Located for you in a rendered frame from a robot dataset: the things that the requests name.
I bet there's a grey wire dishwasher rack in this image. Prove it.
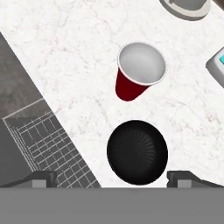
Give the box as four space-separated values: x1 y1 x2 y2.
2 97 102 189

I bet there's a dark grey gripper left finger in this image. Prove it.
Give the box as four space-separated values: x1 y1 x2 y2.
0 170 58 189

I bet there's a red cup with white inside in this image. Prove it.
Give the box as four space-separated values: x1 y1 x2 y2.
115 42 168 102

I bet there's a grey dishwasher door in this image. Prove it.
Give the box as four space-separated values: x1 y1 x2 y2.
0 31 102 189

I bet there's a white round appliance base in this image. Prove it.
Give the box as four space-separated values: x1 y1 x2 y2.
158 0 212 22

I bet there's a black bowl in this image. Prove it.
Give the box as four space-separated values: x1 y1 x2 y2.
106 119 169 186

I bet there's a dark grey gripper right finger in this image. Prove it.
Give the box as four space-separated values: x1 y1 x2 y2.
166 170 224 189

